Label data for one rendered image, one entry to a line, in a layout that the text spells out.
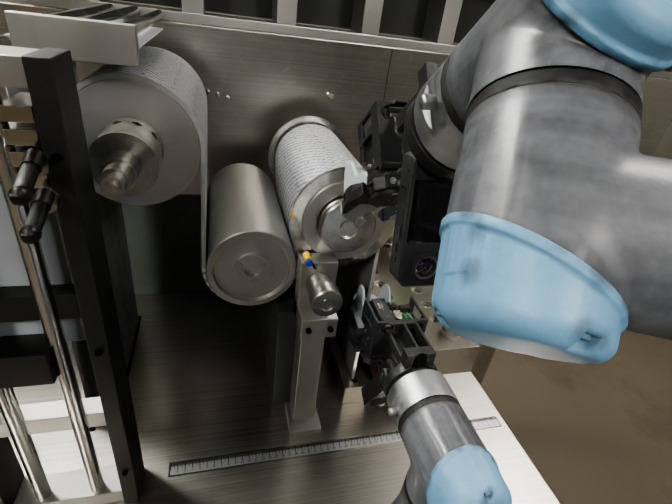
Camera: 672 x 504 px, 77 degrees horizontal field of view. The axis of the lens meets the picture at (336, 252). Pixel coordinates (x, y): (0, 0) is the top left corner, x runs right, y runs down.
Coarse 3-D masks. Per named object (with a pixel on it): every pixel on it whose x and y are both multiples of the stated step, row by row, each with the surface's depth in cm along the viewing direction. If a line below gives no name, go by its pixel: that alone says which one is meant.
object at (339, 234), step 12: (336, 204) 53; (324, 216) 53; (336, 216) 53; (372, 216) 54; (324, 228) 54; (336, 228) 55; (348, 228) 55; (360, 228) 55; (372, 228) 55; (324, 240) 55; (336, 240) 55; (348, 240) 55; (360, 240) 56
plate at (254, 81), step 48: (192, 48) 70; (240, 48) 72; (288, 48) 74; (336, 48) 76; (384, 48) 78; (240, 96) 76; (288, 96) 78; (336, 96) 80; (384, 96) 82; (240, 144) 81; (192, 192) 83
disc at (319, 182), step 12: (336, 168) 52; (360, 168) 53; (312, 180) 52; (324, 180) 52; (336, 180) 53; (300, 192) 53; (312, 192) 53; (300, 204) 53; (300, 216) 54; (300, 228) 55; (384, 228) 58; (300, 240) 56; (384, 240) 59; (300, 252) 57; (312, 252) 57; (372, 252) 60; (348, 264) 60
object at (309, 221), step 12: (324, 192) 53; (336, 192) 53; (312, 204) 53; (324, 204) 54; (312, 216) 54; (312, 228) 55; (312, 240) 56; (372, 240) 58; (336, 252) 58; (348, 252) 58; (360, 252) 59
